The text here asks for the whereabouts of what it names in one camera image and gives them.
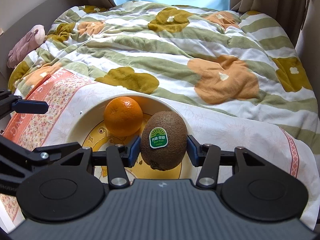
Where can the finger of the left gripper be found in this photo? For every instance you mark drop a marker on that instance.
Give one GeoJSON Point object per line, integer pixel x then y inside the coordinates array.
{"type": "Point", "coordinates": [18, 163]}
{"type": "Point", "coordinates": [11, 103]}

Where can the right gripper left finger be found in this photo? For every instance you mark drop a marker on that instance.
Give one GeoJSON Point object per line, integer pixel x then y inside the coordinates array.
{"type": "Point", "coordinates": [116, 158]}

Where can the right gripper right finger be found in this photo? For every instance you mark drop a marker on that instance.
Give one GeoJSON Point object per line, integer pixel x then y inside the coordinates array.
{"type": "Point", "coordinates": [209, 158]}

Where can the large orange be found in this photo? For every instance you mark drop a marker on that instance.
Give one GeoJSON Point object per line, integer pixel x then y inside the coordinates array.
{"type": "Point", "coordinates": [123, 116]}

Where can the kiwi with green sticker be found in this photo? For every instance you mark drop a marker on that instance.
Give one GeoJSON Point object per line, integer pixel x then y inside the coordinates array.
{"type": "Point", "coordinates": [164, 141]}

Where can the cream bowl with duck print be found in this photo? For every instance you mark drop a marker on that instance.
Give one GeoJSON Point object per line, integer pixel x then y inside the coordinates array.
{"type": "Point", "coordinates": [90, 131]}

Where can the white pink floral cloth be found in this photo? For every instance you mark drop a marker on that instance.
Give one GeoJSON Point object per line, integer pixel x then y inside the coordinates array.
{"type": "Point", "coordinates": [70, 96]}

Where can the pink plush toy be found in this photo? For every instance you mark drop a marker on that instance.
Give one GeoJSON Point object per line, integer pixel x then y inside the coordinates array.
{"type": "Point", "coordinates": [30, 41]}

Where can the grey bed headboard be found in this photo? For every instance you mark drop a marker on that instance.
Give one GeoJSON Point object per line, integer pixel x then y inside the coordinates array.
{"type": "Point", "coordinates": [43, 14]}

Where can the floral striped quilt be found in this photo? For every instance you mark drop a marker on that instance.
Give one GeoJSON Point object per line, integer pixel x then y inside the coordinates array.
{"type": "Point", "coordinates": [242, 65]}

